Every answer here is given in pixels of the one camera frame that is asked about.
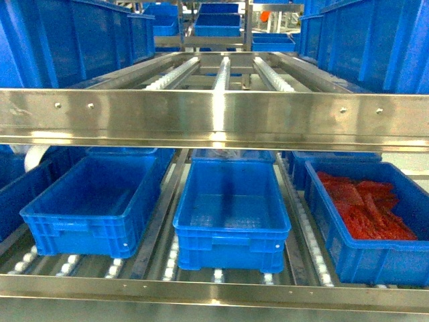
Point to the blue bin left empty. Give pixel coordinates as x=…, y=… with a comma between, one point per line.
x=101, y=206

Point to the blue bin behind middle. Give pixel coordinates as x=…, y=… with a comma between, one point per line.
x=233, y=155

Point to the blue bin middle empty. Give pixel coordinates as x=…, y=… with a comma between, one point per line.
x=231, y=215

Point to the stainless steel roller shelf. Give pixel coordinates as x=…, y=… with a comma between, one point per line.
x=113, y=111

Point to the blue bin empty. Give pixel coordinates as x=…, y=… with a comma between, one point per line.
x=101, y=206
x=231, y=215

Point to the red parts pile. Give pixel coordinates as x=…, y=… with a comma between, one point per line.
x=366, y=208

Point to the blue bin far left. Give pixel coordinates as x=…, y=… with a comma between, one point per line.
x=19, y=187

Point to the large blue crate upper left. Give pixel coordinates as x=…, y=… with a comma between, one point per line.
x=56, y=44

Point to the large blue crate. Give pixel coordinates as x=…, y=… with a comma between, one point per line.
x=56, y=44
x=381, y=46

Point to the blue bin with red parts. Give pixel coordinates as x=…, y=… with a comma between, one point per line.
x=372, y=261

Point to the large blue crate upper right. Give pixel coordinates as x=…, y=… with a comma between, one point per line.
x=381, y=46

